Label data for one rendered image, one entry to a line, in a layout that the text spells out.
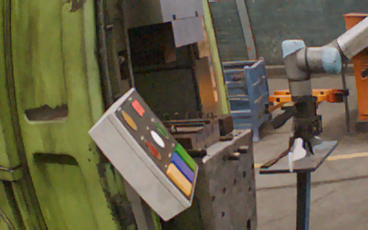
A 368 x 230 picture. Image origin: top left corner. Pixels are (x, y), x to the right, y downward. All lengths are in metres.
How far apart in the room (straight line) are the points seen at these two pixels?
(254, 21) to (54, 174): 8.17
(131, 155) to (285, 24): 8.53
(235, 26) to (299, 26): 1.32
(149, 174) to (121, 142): 0.09
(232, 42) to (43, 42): 8.36
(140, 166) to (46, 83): 0.72
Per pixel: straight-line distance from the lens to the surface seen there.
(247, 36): 10.02
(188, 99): 2.34
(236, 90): 5.79
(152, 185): 1.36
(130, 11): 1.94
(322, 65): 1.47
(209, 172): 1.94
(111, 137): 1.34
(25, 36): 2.03
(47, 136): 1.93
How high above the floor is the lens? 1.41
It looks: 11 degrees down
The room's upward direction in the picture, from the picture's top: 9 degrees counter-clockwise
